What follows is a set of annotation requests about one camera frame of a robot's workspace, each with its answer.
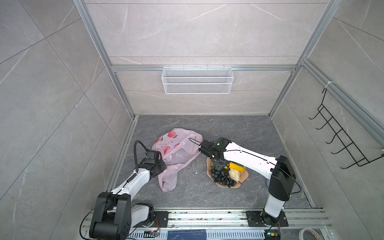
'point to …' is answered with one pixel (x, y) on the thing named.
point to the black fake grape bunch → (223, 178)
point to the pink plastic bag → (178, 146)
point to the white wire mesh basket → (197, 80)
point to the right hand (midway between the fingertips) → (223, 160)
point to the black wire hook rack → (340, 134)
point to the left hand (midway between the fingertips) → (161, 163)
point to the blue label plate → (194, 234)
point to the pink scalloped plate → (244, 174)
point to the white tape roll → (301, 233)
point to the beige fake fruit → (234, 174)
